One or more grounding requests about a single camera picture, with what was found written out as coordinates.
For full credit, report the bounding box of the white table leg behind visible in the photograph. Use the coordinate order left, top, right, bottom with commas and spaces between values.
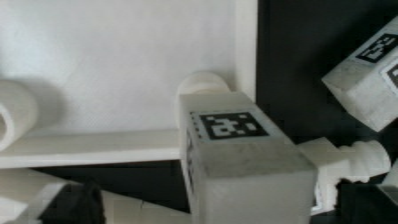
321, 16, 398, 131

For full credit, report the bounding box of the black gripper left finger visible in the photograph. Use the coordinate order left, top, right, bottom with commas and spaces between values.
38, 182, 106, 224

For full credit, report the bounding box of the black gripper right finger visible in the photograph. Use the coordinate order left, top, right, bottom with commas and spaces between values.
335, 180, 398, 224

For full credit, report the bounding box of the white front fence wall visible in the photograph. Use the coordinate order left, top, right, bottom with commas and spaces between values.
0, 168, 189, 224

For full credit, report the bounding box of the white square tabletop part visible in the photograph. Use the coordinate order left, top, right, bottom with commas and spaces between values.
0, 0, 259, 168

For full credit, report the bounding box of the white table leg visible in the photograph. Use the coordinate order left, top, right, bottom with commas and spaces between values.
321, 16, 398, 131
298, 137, 390, 215
177, 72, 315, 224

